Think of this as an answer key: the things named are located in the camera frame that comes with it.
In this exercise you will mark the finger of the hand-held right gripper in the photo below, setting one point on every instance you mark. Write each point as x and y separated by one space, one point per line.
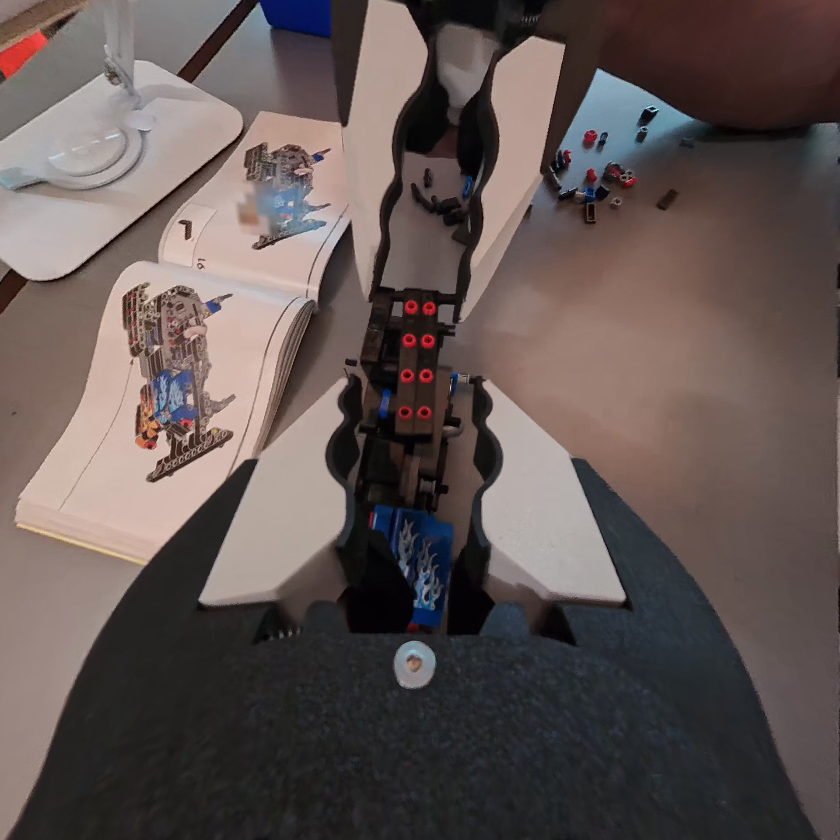
380 98
525 118

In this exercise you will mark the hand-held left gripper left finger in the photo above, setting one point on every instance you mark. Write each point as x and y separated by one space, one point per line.
275 525

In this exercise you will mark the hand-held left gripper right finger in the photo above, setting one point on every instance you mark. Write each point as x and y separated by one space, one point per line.
551 525

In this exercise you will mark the scatter of small lego pins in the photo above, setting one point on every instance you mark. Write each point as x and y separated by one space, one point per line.
453 205

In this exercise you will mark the blue and black lego truck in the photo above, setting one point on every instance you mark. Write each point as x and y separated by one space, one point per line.
420 551

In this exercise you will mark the lego instruction booklet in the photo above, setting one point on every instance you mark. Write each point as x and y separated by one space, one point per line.
85 472

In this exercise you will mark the black lego beams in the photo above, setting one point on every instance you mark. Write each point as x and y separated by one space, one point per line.
413 358

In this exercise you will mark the person's right forearm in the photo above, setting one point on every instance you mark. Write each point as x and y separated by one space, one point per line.
722 52

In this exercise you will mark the scatter of small lego bricks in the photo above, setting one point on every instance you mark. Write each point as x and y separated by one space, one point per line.
590 213

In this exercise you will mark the blue plastic bin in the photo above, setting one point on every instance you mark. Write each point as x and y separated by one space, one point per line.
295 13

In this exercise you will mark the white and wood document stand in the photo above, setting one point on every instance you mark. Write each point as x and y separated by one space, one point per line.
184 131

